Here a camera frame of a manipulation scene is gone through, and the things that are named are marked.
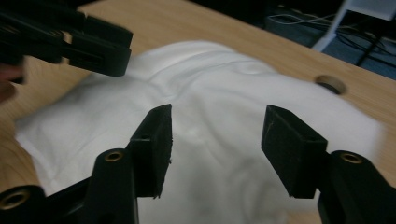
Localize white cable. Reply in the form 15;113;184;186
266;12;345;31

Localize white metal stand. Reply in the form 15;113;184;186
312;0;396;53

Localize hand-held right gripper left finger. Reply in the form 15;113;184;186
125;104;174;199

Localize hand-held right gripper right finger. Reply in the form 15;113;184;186
260;104;329;200

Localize black cable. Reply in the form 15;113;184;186
337;29;396;68

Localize white pants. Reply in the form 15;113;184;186
13;40;385;224

